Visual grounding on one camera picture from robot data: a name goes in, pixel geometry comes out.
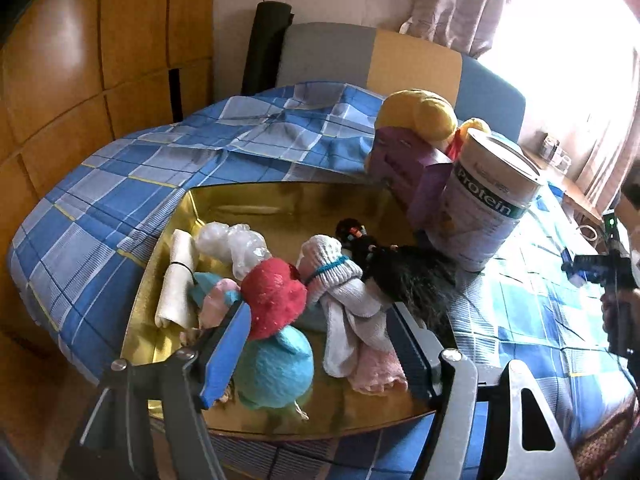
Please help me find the pink teal sock bundle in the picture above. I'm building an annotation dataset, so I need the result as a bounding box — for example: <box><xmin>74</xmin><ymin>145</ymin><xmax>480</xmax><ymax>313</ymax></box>
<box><xmin>189</xmin><ymin>271</ymin><xmax>243</xmax><ymax>333</ymax></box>

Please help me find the window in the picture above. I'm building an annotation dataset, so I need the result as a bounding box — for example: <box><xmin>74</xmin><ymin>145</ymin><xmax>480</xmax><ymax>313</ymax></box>
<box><xmin>475</xmin><ymin>0</ymin><xmax>640</xmax><ymax>86</ymax></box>

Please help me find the cream cloth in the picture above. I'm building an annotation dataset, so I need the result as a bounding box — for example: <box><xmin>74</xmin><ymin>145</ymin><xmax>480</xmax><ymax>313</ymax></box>
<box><xmin>155</xmin><ymin>229</ymin><xmax>201</xmax><ymax>328</ymax></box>

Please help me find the grey yellow blue headboard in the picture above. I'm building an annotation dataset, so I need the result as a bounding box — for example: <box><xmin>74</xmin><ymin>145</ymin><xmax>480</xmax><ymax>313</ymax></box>
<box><xmin>277</xmin><ymin>22</ymin><xmax>527</xmax><ymax>141</ymax></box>

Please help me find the wooden wardrobe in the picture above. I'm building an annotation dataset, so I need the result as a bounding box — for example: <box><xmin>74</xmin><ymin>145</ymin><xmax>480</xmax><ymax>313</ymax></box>
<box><xmin>0</xmin><ymin>0</ymin><xmax>221</xmax><ymax>351</ymax></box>

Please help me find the pink patterned curtain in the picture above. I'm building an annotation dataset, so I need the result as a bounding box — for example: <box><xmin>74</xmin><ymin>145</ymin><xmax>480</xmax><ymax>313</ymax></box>
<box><xmin>575</xmin><ymin>45</ymin><xmax>640</xmax><ymax>211</ymax></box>
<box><xmin>400</xmin><ymin>0</ymin><xmax>506</xmax><ymax>58</ymax></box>

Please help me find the wooden desk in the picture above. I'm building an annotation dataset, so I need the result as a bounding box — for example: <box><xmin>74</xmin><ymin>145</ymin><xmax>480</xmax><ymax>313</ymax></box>
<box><xmin>520</xmin><ymin>145</ymin><xmax>606</xmax><ymax>226</ymax></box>

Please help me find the patterned rug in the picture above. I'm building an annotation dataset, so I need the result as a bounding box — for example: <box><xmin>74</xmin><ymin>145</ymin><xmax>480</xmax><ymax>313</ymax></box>
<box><xmin>570</xmin><ymin>395</ymin><xmax>640</xmax><ymax>480</ymax></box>

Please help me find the clear desk organizer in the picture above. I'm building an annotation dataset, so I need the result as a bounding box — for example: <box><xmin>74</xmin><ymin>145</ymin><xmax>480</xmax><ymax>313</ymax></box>
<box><xmin>542</xmin><ymin>132</ymin><xmax>573</xmax><ymax>173</ymax></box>

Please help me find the yellow plush toy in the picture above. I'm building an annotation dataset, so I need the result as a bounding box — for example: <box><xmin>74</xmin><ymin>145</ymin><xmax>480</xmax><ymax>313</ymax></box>
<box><xmin>375</xmin><ymin>89</ymin><xmax>491</xmax><ymax>161</ymax></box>

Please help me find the white sock bundle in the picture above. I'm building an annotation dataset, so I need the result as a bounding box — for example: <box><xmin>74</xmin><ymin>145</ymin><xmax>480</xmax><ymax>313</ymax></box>
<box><xmin>297</xmin><ymin>235</ymin><xmax>396</xmax><ymax>378</ymax></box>

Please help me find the blue plush toy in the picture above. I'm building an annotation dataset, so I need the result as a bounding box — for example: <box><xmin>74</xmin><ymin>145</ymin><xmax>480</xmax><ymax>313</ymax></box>
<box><xmin>232</xmin><ymin>322</ymin><xmax>315</xmax><ymax>418</ymax></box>

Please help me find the black rolled yoga mat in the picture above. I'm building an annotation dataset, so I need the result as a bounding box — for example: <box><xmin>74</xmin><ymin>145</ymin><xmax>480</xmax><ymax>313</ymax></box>
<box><xmin>241</xmin><ymin>1</ymin><xmax>296</xmax><ymax>97</ymax></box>

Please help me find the golden tray box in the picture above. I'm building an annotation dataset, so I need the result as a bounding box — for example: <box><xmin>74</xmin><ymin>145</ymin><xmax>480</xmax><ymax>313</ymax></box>
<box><xmin>120</xmin><ymin>182</ymin><xmax>458</xmax><ymax>436</ymax></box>

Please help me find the black feathered toy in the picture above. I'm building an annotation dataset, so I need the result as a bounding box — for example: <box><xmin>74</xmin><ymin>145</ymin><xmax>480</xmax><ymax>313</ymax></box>
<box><xmin>335</xmin><ymin>217</ymin><xmax>458</xmax><ymax>341</ymax></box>

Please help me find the blue checkered bed sheet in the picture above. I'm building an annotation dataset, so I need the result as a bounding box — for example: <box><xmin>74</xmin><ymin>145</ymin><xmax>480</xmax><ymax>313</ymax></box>
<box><xmin>7</xmin><ymin>80</ymin><xmax>640</xmax><ymax>480</ymax></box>

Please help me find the clear plastic wrap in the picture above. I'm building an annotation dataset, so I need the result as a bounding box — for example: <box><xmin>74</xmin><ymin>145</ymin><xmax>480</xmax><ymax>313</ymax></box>
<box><xmin>194</xmin><ymin>221</ymin><xmax>273</xmax><ymax>281</ymax></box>

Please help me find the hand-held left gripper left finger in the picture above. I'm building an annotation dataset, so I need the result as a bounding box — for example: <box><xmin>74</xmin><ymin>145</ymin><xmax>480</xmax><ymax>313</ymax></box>
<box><xmin>60</xmin><ymin>300</ymin><xmax>253</xmax><ymax>480</ymax></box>

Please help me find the white protein powder can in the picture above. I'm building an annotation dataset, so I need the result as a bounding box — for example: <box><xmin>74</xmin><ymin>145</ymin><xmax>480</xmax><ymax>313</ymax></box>
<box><xmin>425</xmin><ymin>130</ymin><xmax>545</xmax><ymax>273</ymax></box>

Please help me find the purple box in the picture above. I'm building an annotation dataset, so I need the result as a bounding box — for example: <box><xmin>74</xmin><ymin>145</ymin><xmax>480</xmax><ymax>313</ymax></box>
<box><xmin>367</xmin><ymin>122</ymin><xmax>453</xmax><ymax>233</ymax></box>

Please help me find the person's right hand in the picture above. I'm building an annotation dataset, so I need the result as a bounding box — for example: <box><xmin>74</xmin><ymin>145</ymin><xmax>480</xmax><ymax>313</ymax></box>
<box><xmin>600</xmin><ymin>287</ymin><xmax>621</xmax><ymax>333</ymax></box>

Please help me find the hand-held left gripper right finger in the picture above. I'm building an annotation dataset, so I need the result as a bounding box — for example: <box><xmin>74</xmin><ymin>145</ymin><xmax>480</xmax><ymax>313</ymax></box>
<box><xmin>386</xmin><ymin>301</ymin><xmax>581</xmax><ymax>480</ymax></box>

